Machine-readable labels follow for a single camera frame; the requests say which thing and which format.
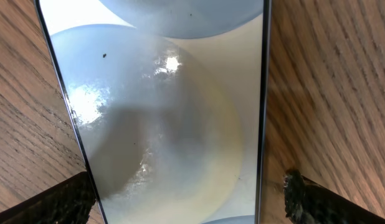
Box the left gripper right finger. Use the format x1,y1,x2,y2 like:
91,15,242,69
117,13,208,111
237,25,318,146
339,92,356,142
283,169,385,224

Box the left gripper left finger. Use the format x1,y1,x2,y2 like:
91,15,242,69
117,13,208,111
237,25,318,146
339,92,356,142
0,172,96,224

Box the blue screen smartphone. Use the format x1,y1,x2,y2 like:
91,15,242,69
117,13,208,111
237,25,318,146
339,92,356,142
35,0,271,223

